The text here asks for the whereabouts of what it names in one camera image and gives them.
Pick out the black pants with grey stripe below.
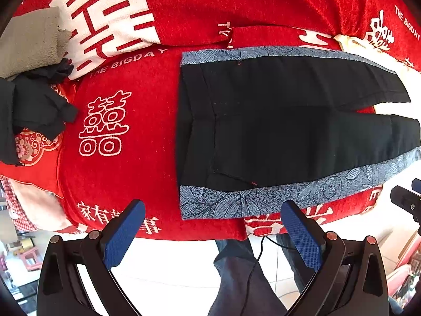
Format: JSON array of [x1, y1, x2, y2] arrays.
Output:
[[176, 46, 420, 220]]

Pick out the red checkered cloth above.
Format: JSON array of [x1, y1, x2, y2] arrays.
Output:
[[1, 177, 38, 232]]

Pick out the folded black garment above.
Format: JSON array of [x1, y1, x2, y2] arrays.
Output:
[[1, 58, 78, 166]]

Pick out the red wedding blanket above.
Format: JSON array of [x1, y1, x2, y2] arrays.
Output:
[[1, 0, 420, 240]]

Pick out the folded beige garment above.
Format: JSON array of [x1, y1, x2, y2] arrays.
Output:
[[1, 7, 71, 78]]

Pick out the black cable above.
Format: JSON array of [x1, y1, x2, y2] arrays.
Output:
[[239, 235, 293, 316]]

